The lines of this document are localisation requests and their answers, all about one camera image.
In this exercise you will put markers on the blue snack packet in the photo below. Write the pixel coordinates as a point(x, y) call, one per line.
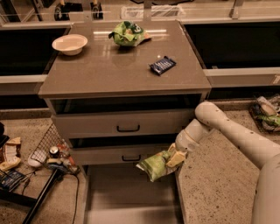
point(163, 65)

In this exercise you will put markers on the crumpled green chip bag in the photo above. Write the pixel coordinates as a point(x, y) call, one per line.
point(128, 33)

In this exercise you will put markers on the drawer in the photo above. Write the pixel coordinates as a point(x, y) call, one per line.
point(116, 124)
point(124, 194)
point(116, 154)

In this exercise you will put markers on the grey drawer cabinet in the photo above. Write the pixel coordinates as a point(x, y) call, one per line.
point(106, 78)

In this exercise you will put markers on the blue packet on floor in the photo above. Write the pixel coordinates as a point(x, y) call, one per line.
point(10, 180)

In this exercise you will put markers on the middle drawer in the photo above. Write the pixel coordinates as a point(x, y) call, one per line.
point(116, 154)

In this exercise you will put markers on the top drawer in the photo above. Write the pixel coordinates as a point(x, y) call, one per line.
point(116, 124)

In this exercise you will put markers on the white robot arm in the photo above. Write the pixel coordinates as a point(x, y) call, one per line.
point(262, 152)

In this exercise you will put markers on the wire basket left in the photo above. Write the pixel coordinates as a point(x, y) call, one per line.
point(41, 157)

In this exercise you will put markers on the clear plastic tray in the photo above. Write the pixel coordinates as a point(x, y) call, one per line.
point(129, 12)

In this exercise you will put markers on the soda can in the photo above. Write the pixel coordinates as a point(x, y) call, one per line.
point(54, 152)

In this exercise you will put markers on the wire basket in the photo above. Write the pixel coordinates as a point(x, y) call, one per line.
point(266, 113)
point(41, 157)

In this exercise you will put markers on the bottom drawer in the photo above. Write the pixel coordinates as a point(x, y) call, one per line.
point(124, 194)

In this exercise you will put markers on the wire basket right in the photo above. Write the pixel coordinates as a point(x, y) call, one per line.
point(266, 113)

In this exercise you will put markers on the white snack bag on floor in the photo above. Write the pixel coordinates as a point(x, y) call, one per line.
point(10, 155)

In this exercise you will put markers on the green jalapeno chip bag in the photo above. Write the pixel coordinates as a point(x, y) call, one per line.
point(156, 165)

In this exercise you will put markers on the white bowl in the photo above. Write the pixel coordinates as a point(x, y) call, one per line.
point(70, 45)

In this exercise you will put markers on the black stand leg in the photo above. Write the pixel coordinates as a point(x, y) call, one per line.
point(31, 203)

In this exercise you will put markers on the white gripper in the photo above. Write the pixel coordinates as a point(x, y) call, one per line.
point(184, 142)

